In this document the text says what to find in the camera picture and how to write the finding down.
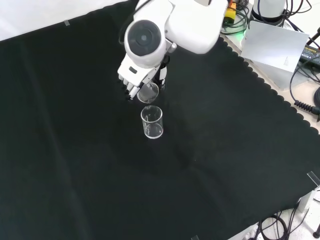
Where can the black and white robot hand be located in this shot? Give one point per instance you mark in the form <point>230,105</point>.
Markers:
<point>163,72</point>

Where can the clear glass beaker with spout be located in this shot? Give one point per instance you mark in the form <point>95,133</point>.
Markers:
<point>148,93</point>

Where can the clear tall glass beaker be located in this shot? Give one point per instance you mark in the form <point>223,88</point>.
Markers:
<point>152,130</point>

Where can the yellow stop button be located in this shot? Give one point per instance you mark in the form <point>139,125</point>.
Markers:
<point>230,15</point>

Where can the grey tape strip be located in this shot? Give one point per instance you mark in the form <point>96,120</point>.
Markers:
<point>195,237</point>
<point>313,178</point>
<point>67,23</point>

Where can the black bench cloth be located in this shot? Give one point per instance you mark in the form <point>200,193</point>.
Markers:
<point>100,162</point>

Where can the pale board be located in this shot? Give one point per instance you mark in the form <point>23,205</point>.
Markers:
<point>272,45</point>

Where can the black power supply box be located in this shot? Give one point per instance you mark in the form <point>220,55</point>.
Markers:
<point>311,53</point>

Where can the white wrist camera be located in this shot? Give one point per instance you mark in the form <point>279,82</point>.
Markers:
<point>132,71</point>

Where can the white metal bracket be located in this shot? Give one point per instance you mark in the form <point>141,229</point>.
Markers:
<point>311,207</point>

